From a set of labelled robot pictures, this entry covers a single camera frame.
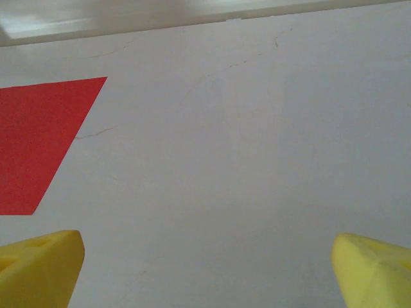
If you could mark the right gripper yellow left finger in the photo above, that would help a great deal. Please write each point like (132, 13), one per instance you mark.
(38, 272)

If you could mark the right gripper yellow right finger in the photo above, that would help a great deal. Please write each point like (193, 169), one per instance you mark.
(375, 276)

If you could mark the red square paper sheet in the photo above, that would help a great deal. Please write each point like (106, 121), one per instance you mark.
(41, 134)

